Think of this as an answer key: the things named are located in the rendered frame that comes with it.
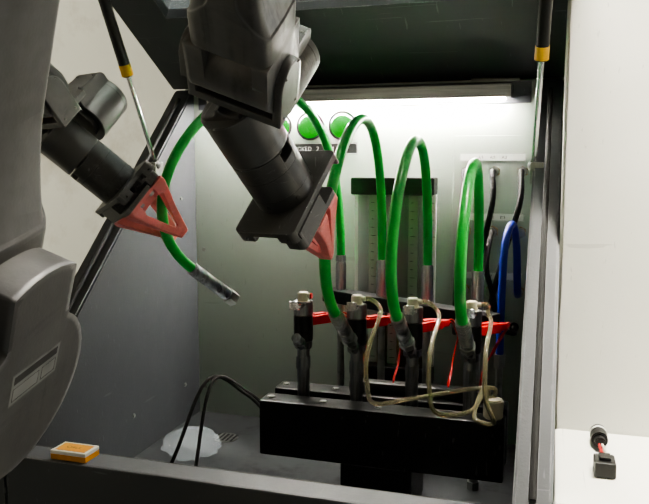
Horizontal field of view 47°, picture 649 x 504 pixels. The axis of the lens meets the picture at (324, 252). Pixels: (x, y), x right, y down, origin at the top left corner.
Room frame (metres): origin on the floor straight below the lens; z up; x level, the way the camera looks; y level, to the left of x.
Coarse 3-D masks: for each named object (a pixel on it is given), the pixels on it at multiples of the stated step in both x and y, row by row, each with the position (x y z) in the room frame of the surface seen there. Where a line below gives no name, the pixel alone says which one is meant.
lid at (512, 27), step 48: (144, 0) 1.24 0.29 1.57; (336, 0) 1.19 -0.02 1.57; (384, 0) 1.16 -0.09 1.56; (432, 0) 1.14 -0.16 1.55; (480, 0) 1.12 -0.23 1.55; (528, 0) 1.11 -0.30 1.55; (144, 48) 1.35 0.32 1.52; (336, 48) 1.27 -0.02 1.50; (384, 48) 1.25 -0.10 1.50; (432, 48) 1.23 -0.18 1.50; (480, 48) 1.21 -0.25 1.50; (528, 48) 1.20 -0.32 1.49
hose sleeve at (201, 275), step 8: (192, 272) 0.99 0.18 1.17; (200, 272) 0.99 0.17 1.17; (208, 272) 1.01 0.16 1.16; (200, 280) 1.00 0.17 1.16; (208, 280) 1.00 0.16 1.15; (216, 280) 1.02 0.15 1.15; (208, 288) 1.02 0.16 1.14; (216, 288) 1.02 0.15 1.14; (224, 288) 1.03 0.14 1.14; (224, 296) 1.03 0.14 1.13
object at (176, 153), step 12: (300, 108) 1.17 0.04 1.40; (312, 120) 1.18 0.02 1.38; (192, 132) 0.99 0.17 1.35; (324, 132) 1.20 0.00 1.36; (180, 144) 0.97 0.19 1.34; (324, 144) 1.21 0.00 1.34; (180, 156) 0.97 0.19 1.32; (168, 168) 0.96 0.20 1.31; (168, 180) 0.95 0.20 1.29; (156, 204) 0.95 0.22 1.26; (336, 216) 1.24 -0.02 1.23; (336, 228) 1.24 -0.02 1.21; (168, 240) 0.95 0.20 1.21; (180, 252) 0.97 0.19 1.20; (180, 264) 0.97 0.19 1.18; (192, 264) 0.98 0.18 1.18
